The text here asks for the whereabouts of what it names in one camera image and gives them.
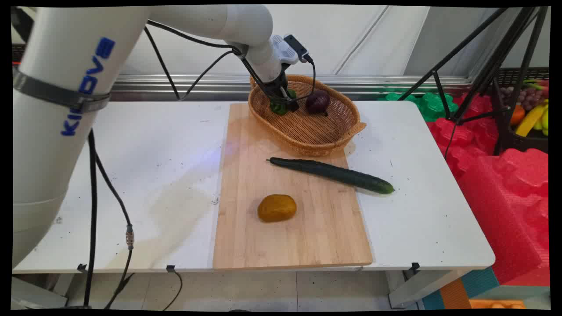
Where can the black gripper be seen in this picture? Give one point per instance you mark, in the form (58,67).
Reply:
(276,83)

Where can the green bell pepper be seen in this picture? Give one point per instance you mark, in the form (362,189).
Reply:
(277,109)

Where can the brown yellow potato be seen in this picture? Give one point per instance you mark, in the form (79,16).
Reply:
(276,208)

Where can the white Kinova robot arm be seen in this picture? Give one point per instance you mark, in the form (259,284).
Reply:
(52,131)

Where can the dark red onion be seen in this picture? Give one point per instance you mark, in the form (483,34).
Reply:
(317,102)

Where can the woven wicker basket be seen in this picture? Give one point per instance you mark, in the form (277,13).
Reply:
(307,131)

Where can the dark green cucumber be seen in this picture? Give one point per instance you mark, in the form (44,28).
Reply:
(333,172)

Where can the wooden cutting board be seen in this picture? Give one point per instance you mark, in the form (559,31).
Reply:
(307,228)

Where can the green foam mat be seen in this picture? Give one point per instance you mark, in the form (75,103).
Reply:
(432,105)

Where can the red foam mat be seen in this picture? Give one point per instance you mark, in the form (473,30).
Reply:
(461,136)
(500,210)

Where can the black tripod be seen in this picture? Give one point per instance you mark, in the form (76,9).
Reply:
(489,70)

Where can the black plastic crate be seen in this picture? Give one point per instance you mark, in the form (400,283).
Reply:
(511,77)

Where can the white table leg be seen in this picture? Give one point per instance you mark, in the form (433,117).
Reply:
(421,289)

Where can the orange toy fruit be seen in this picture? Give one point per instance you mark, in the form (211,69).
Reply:
(517,115)

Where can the purple toy grapes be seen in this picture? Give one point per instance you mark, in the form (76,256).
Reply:
(524,97)

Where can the yellow toy banana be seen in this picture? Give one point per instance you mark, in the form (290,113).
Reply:
(529,120)

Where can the orange floor mat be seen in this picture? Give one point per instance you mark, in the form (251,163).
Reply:
(454,294)

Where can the light green toy fruit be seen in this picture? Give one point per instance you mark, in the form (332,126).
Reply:
(544,120)

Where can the teal floor mat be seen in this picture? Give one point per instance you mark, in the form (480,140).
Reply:
(483,281)

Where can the aluminium wall rail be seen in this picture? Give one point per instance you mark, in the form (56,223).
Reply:
(263,81)

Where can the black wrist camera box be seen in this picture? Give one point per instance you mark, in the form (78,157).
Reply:
(298,47)

